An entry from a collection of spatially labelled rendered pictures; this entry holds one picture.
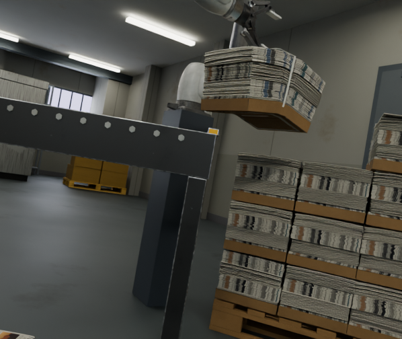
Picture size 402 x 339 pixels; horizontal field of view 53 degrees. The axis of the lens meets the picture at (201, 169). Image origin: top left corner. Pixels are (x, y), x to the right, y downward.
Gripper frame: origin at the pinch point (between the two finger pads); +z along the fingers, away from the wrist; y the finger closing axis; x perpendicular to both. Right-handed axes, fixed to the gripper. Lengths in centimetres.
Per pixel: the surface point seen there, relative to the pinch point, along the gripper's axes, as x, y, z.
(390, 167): 32, 40, 51
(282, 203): -1, 65, 30
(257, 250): -7, 88, 28
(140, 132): 24, 57, -58
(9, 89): -707, -20, 27
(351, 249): 26, 77, 48
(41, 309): -54, 135, -43
